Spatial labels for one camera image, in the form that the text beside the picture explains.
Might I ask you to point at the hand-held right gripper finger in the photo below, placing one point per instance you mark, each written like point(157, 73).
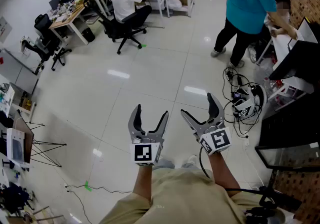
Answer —
point(216, 112)
point(193, 122)

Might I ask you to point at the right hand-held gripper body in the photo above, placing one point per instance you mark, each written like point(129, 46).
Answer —
point(217, 140)

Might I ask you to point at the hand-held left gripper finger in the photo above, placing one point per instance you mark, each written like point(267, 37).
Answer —
point(162, 124)
point(132, 125)

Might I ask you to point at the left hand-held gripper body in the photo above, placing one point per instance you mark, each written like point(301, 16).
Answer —
point(143, 153)

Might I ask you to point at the white microwave door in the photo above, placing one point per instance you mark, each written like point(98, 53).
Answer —
point(17, 149)

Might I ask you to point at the person's left forearm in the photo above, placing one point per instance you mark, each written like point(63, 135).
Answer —
point(143, 183)

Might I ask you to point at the person's right forearm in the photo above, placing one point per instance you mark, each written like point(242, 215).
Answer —
point(222, 173)

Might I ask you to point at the white and black device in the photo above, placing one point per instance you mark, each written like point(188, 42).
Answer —
point(246, 105)

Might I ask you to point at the person's right shoe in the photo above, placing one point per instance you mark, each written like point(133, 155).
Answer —
point(191, 160)

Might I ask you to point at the person's beige shirt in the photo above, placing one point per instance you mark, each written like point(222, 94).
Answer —
point(187, 200)

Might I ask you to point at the black glass panel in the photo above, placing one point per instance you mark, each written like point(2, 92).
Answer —
point(290, 155)

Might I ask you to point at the black chest-mounted device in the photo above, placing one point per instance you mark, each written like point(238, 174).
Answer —
point(270, 205)

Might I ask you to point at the white table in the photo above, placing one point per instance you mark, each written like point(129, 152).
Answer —
point(282, 46)

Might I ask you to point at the black office chair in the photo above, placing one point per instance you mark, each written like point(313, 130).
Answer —
point(43, 41)
point(117, 31)

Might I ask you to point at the black trash bin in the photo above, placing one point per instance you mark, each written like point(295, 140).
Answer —
point(88, 35)

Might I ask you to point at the white plastic bag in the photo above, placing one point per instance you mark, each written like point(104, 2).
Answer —
point(173, 3)

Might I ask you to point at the wooden-top desk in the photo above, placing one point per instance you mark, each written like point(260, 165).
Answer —
point(66, 19)

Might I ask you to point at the grey refrigerator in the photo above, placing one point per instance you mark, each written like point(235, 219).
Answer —
point(17, 68)

